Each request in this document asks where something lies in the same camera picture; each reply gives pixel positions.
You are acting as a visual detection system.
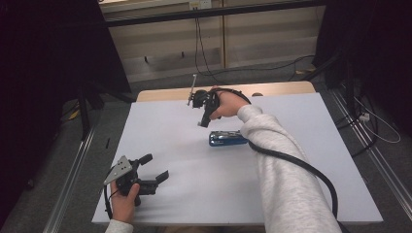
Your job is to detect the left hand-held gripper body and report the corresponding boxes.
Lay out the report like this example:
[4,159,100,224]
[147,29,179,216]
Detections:
[103,155,159,196]

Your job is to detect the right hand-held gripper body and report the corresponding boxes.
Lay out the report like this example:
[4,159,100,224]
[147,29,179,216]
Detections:
[187,74,222,113]

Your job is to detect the blue metal folding tool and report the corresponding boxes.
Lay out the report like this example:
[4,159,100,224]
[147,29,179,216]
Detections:
[208,129,250,148]

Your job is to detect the person's right hand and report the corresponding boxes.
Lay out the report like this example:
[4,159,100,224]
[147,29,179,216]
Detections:
[208,85,251,121]

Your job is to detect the person's left hand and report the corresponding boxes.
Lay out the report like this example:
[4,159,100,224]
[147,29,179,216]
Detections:
[110,181,141,224]

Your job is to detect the white board sheet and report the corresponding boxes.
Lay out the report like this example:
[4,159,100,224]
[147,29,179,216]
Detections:
[91,92,384,226]

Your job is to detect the wooden table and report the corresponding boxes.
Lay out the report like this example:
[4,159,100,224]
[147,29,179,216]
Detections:
[135,81,317,103]

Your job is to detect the black metal stand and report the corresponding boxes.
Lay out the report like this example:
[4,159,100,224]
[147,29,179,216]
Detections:
[77,82,137,142]

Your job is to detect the black horizontal bar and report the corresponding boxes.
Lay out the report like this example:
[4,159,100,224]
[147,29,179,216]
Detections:
[102,0,326,29]

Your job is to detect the black curtain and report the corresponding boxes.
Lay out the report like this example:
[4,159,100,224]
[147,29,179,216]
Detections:
[312,0,412,137]
[0,0,132,224]

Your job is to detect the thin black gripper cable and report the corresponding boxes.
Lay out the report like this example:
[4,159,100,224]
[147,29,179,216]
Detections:
[102,184,115,220]

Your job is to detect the black hanging cables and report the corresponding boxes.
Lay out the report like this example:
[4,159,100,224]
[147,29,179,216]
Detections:
[193,7,317,85]

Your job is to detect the aluminium floor rail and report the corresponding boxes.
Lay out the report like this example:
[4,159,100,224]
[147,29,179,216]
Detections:
[42,127,96,233]
[328,86,412,213]

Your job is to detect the thick black gripper cable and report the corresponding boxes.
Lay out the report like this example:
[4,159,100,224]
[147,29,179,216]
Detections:
[213,86,353,233]

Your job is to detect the white wall socket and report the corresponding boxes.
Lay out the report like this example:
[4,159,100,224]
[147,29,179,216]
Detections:
[189,0,213,11]

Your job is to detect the black floor cable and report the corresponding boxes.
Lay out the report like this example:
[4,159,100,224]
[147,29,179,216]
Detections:
[334,110,380,159]

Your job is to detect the white cable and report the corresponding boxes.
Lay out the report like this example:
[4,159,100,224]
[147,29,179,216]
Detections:
[353,96,402,145]

